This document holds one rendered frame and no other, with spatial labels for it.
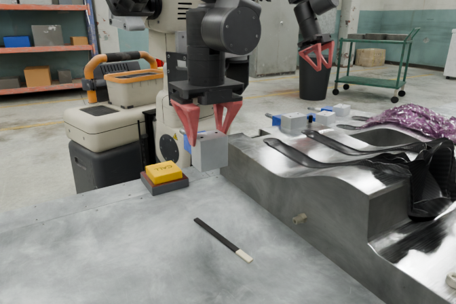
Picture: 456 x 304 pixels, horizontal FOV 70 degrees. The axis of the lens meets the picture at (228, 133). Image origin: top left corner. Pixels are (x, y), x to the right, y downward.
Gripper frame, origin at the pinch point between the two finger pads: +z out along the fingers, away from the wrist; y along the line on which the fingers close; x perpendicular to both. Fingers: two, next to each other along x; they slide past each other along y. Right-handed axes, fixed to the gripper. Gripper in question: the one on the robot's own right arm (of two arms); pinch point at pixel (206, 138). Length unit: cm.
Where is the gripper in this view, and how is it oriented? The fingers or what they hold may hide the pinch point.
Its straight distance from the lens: 53.4
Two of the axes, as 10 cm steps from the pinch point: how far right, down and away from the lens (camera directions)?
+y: 8.6, -1.7, 4.9
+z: -0.1, 9.4, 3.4
